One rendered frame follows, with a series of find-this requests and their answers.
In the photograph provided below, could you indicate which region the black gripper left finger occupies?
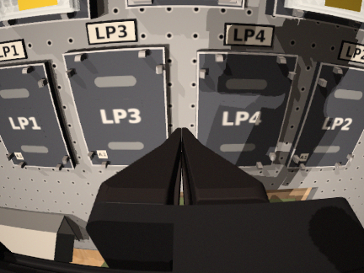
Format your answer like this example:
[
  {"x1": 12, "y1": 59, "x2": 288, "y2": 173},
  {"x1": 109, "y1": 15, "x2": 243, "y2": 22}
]
[{"x1": 94, "y1": 128, "x2": 182, "y2": 205}]

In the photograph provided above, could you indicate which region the white control panel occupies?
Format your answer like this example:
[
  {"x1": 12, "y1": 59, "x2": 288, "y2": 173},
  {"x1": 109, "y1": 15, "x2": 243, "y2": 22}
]
[{"x1": 0, "y1": 208, "x2": 79, "y2": 263}]

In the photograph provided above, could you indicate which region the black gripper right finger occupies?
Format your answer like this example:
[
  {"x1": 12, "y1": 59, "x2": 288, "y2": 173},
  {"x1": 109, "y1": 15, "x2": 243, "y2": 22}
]
[{"x1": 182, "y1": 127, "x2": 270, "y2": 205}]

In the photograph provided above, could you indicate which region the grey metal base plate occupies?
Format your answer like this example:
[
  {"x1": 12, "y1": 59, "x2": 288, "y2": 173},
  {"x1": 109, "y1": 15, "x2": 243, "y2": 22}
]
[{"x1": 0, "y1": 0, "x2": 364, "y2": 251}]

